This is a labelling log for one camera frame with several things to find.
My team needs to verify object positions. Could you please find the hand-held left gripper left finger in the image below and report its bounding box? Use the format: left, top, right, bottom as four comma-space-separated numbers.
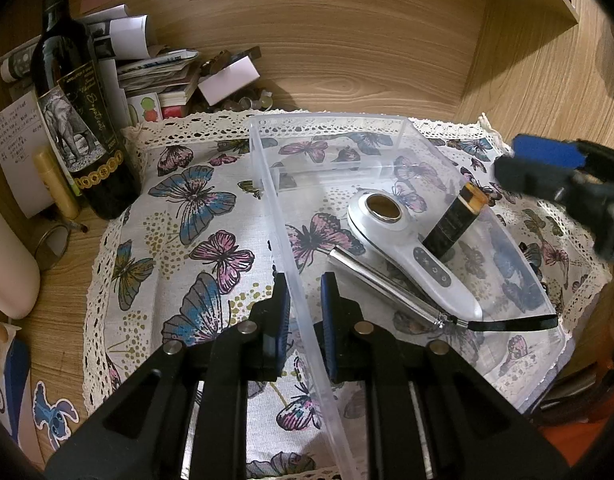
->
46, 272, 294, 480

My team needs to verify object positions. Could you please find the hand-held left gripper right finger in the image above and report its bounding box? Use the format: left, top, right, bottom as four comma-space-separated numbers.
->
321, 271, 570, 480

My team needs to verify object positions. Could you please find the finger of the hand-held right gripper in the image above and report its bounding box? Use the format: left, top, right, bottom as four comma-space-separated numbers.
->
494, 156, 588, 203
513, 134, 595, 171

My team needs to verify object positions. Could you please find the silver handle makeup brush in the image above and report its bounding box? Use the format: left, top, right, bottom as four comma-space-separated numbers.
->
328, 247, 558, 333

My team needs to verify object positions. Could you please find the clear plastic storage box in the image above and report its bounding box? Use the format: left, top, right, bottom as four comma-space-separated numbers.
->
248, 112, 568, 480

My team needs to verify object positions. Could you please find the black cosmetic tube gold cap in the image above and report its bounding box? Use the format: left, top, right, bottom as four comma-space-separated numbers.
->
421, 181, 488, 261

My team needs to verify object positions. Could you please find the white handheld beauty device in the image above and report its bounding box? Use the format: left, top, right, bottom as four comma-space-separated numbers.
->
347, 187, 484, 322

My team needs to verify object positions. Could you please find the butterfly print lace cloth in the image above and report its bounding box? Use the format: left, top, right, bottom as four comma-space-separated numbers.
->
82, 110, 614, 480

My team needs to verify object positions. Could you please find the blue cartoon sticker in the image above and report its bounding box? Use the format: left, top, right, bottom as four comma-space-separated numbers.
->
33, 381, 80, 451

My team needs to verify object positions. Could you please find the yellow lip balm tube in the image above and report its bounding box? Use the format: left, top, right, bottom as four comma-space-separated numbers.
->
33, 150, 82, 221

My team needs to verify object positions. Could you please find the pile of papers and cards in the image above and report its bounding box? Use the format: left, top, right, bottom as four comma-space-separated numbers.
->
0, 4, 275, 123

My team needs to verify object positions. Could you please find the cream pink cylinder bottle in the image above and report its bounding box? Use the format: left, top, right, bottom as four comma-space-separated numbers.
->
0, 192, 42, 321

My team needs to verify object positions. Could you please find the white and blue box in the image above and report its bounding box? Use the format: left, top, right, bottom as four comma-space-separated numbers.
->
0, 332, 32, 451

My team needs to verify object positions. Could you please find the white handwritten note paper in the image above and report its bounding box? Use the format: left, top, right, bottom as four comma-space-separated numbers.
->
0, 91, 55, 219

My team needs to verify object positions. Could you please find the dark wine bottle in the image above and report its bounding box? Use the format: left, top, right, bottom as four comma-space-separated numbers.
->
29, 0, 142, 221

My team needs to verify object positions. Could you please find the metal ring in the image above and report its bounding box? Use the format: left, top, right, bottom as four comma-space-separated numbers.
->
34, 223, 72, 272

